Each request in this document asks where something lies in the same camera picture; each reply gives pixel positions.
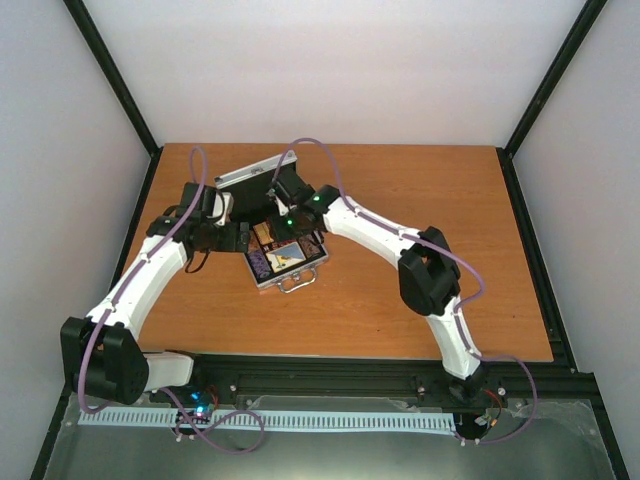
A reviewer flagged red playing card box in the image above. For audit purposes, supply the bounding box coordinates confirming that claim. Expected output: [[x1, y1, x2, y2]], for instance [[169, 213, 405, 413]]
[[253, 222, 274, 245]]

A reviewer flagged brown poker chip stack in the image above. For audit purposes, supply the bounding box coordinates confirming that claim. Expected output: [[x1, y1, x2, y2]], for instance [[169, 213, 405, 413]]
[[298, 236, 324, 258]]

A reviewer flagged blue playing card box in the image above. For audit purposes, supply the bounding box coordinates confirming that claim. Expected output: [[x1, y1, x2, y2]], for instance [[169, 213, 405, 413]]
[[265, 242, 306, 272]]

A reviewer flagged aluminium poker case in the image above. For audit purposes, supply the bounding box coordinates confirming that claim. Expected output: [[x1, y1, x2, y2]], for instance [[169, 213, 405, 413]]
[[215, 150, 329, 294]]

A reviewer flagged orange poker chip stack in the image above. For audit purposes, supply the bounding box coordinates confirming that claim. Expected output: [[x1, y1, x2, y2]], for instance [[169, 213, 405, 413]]
[[249, 237, 269, 252]]

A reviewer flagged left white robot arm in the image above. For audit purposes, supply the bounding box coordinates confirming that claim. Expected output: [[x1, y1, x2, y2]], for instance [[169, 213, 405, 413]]
[[60, 216, 250, 413]]

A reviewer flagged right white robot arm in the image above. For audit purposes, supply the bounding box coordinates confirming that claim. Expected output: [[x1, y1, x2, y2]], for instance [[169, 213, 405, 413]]
[[269, 184, 484, 405]]

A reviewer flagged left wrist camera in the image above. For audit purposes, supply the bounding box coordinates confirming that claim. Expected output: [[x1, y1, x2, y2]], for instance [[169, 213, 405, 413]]
[[176, 182, 234, 226]]

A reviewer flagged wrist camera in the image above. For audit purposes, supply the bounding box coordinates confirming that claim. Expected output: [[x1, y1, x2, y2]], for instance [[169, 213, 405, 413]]
[[269, 168, 315, 208], [176, 182, 234, 226]]

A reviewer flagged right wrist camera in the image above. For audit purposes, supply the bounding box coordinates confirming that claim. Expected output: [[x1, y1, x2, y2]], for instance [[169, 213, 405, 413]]
[[269, 168, 315, 208]]

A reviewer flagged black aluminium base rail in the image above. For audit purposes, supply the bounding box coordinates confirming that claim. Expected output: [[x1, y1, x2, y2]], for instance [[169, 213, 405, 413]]
[[172, 355, 599, 411]]

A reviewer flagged white slotted cable duct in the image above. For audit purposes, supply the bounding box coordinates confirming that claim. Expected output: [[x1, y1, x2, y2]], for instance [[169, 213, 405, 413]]
[[78, 407, 455, 435]]

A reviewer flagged left black frame post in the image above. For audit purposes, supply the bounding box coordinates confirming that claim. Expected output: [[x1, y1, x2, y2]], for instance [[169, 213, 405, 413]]
[[63, 0, 160, 157]]

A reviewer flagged black frame post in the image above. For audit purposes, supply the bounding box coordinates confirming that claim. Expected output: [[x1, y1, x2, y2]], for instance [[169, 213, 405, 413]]
[[63, 0, 160, 157], [503, 0, 609, 154]]

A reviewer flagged right black frame post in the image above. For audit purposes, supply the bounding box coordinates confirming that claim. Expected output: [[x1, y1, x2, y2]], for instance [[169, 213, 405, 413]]
[[503, 0, 609, 154]]

